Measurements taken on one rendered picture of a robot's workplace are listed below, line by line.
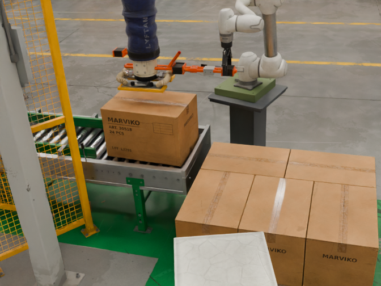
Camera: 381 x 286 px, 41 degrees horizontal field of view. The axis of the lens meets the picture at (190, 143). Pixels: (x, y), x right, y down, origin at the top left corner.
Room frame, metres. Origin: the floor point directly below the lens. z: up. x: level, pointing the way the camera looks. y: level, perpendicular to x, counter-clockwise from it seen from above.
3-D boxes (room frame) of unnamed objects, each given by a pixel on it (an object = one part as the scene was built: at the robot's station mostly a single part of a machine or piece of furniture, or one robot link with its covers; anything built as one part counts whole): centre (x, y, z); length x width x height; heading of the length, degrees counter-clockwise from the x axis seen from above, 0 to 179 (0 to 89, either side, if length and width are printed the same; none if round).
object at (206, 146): (3.28, -0.05, 0.48); 0.70 x 0.03 x 0.15; 162
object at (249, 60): (3.89, -0.52, 0.98); 0.18 x 0.16 x 0.22; 70
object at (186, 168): (3.28, -0.05, 0.58); 0.70 x 0.03 x 0.06; 162
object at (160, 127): (3.40, 0.28, 0.75); 0.60 x 0.40 x 0.40; 68
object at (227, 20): (3.23, -0.29, 1.56); 0.13 x 0.11 x 0.16; 70
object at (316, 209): (2.79, -0.59, 0.34); 1.20 x 1.00 x 0.40; 72
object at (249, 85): (3.91, -0.49, 0.84); 0.22 x 0.18 x 0.06; 47
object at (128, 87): (3.31, 0.31, 1.11); 0.34 x 0.10 x 0.05; 73
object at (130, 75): (3.40, 0.29, 1.15); 0.34 x 0.25 x 0.06; 73
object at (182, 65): (3.33, 0.05, 1.22); 0.10 x 0.08 x 0.06; 163
